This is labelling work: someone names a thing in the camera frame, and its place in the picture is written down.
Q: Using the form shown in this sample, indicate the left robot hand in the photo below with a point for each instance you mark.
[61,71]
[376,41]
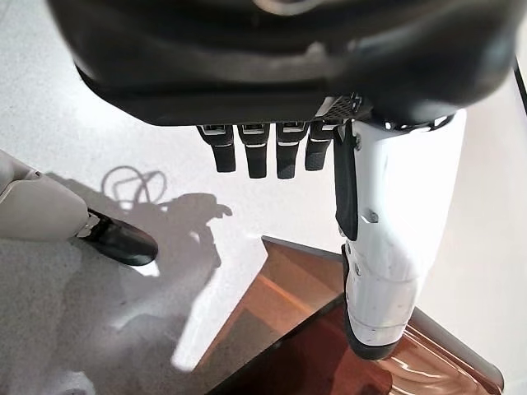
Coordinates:
[247,61]

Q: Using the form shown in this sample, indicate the brown glossy stool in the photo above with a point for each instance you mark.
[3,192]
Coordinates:
[296,349]

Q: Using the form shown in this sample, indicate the left robot leg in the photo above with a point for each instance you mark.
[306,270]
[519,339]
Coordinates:
[41,205]

